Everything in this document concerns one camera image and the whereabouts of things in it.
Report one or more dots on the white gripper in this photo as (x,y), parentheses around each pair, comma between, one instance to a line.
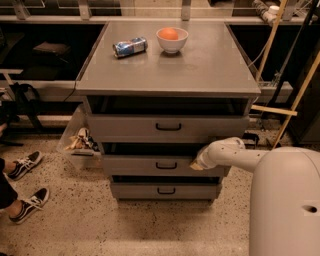
(204,158)

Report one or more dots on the grey drawer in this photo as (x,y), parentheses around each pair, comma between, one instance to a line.
(164,129)
(164,192)
(156,166)

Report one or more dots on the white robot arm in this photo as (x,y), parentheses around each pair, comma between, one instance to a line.
(284,197)

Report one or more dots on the grey bottom drawer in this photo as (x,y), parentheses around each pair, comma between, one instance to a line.
(164,192)

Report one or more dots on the grey drawer cabinet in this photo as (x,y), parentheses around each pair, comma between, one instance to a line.
(207,77)

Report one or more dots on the grey top drawer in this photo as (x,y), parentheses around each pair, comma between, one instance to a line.
(164,129)

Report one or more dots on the black clamp on floor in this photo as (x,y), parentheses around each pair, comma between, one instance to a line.
(250,140)

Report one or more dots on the clear plastic storage bin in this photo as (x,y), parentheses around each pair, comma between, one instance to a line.
(77,144)

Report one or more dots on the white ceramic bowl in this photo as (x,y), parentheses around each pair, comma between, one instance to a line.
(173,46)

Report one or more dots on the crushed blue soda can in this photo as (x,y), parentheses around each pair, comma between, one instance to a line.
(130,47)

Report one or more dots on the orange fruit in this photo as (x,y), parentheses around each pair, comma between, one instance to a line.
(168,34)

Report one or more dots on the black white sneaker near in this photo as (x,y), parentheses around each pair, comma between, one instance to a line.
(21,210)

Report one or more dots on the black white sneaker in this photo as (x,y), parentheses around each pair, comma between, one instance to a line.
(21,210)
(24,165)

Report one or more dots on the black white sneaker far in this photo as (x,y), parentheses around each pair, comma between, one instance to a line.
(24,165)

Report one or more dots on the dark box on shelf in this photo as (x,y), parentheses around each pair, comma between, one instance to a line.
(55,49)

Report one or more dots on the person leg dark trousers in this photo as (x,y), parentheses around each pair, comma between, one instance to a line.
(7,194)

